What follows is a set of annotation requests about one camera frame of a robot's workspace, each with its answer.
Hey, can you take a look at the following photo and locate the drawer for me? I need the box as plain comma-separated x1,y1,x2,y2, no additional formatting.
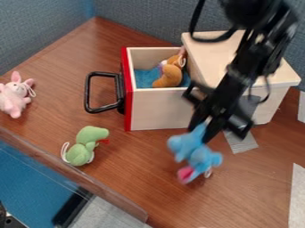
83,46,197,133

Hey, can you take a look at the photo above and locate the orange plush toy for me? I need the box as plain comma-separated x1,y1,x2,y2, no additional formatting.
151,53,189,89

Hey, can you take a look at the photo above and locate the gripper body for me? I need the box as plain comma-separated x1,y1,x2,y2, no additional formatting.
181,69,257,141

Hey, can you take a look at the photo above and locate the grey tape patch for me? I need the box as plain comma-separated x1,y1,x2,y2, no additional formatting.
221,129,260,155

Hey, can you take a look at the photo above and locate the green plush toy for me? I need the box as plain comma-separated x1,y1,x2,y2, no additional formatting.
59,125,111,167

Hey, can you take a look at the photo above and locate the pink plush rabbit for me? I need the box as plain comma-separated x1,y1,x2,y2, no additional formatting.
0,70,37,119

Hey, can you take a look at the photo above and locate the blue plush doll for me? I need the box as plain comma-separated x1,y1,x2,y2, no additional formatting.
165,122,225,185

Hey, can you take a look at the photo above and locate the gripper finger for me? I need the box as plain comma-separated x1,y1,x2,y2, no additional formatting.
186,106,212,132
200,116,232,145

